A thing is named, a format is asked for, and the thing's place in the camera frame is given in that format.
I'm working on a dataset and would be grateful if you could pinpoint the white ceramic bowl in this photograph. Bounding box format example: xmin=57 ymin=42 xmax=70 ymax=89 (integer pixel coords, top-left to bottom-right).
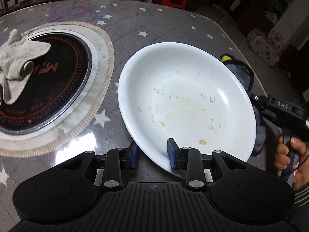
xmin=118 ymin=42 xmax=256 ymax=172

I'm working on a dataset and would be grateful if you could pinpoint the person's right hand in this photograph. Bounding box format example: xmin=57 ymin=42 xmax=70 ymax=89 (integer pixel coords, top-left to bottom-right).
xmin=274 ymin=119 xmax=309 ymax=191

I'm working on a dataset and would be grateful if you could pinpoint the round black induction cooktop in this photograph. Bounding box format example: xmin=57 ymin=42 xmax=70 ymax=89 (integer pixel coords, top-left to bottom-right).
xmin=1 ymin=33 xmax=92 ymax=135

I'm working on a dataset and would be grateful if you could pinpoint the grey star tablecloth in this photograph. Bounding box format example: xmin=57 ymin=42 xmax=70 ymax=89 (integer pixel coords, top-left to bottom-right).
xmin=0 ymin=0 xmax=309 ymax=230

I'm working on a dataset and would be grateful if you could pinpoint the crumpled white rag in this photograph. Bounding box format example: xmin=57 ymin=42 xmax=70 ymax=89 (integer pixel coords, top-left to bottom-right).
xmin=1 ymin=29 xmax=51 ymax=105

